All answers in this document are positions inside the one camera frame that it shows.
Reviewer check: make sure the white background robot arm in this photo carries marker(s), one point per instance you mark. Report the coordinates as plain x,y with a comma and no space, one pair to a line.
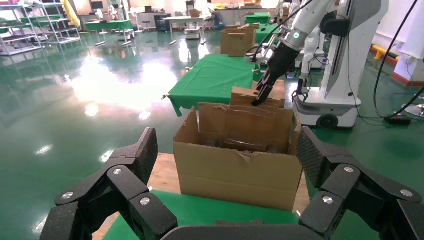
313,49

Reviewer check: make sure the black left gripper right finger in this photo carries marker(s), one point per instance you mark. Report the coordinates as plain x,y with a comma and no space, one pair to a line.
351,185

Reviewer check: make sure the white background robot body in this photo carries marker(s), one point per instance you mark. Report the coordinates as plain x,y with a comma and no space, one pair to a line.
344,66

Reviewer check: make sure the background cardboard carton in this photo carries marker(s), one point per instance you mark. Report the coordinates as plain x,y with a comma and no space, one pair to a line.
236,41

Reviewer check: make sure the small round stool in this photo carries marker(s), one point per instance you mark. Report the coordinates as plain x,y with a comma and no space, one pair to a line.
146,26

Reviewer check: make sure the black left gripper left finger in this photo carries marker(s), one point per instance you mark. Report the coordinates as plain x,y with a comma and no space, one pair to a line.
126,185

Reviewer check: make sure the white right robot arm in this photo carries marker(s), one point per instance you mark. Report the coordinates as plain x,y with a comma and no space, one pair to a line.
304,20

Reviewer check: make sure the person in white clothes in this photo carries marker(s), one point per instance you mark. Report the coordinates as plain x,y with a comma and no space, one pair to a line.
211,15

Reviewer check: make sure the black power brick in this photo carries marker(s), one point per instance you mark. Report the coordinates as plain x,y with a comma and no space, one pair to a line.
397,119

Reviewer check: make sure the small white wheeled cart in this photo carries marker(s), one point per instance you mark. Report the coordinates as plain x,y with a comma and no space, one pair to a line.
192,33

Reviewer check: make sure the yellow hanging cloth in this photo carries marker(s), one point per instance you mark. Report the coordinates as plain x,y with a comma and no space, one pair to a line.
71,13

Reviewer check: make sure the silver metal binder clip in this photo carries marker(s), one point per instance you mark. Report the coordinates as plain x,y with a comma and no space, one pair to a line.
164,96
255,70
188,68

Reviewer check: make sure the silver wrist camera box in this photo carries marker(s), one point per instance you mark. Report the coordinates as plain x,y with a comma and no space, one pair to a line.
273,46

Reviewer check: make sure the large open cardboard carton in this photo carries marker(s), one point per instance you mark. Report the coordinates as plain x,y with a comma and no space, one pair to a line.
238,179

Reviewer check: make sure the black background robot gripper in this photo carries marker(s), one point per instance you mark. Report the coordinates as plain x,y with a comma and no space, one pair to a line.
300,91

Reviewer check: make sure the small brown cardboard box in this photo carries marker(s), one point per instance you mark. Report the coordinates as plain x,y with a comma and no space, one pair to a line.
243,96

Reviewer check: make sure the small background cardboard box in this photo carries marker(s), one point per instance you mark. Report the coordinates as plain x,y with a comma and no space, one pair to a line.
195,13

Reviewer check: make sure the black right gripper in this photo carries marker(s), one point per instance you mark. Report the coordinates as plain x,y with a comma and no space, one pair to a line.
281,63

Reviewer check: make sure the silver round floor base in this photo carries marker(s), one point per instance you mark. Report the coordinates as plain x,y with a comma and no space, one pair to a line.
415,109

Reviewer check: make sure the white background table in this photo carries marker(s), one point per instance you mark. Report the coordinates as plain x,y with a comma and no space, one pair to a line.
184,19

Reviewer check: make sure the yellow floor barrier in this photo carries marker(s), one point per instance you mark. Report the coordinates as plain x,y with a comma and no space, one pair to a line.
381,53

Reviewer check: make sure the white metal shelving rack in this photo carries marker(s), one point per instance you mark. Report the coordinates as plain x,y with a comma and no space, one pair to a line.
59,31
16,30

